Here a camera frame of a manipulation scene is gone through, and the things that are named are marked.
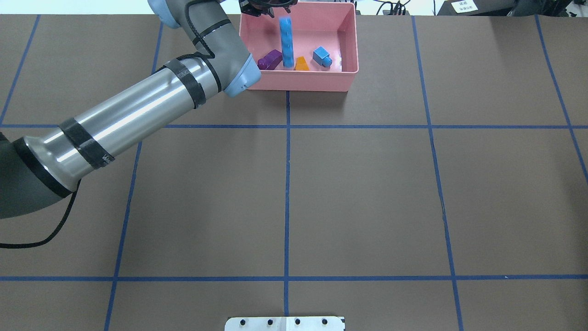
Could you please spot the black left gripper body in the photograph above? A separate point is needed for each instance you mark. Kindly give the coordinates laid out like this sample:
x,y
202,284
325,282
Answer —
x,y
252,8

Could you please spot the long blue studded block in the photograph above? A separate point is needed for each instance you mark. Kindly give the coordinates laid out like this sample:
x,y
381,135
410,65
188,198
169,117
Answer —
x,y
287,43

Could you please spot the orange sloped block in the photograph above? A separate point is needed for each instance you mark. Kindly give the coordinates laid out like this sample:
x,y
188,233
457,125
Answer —
x,y
301,64

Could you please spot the small blue block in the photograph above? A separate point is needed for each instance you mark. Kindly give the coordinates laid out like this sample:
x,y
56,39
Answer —
x,y
322,57

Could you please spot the pink plastic box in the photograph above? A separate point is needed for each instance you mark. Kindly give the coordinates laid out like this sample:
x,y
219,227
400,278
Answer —
x,y
328,24

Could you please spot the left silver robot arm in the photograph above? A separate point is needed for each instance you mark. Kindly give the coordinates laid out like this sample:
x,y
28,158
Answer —
x,y
37,172

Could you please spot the white paper label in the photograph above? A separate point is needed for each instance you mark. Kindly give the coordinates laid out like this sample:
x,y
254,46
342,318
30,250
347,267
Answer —
x,y
464,6

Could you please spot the white metal mounting plate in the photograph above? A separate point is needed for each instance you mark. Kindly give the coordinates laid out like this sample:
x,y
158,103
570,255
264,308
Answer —
x,y
285,323

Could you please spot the purple sloped block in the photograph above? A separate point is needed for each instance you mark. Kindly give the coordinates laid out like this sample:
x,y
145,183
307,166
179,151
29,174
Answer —
x,y
270,61

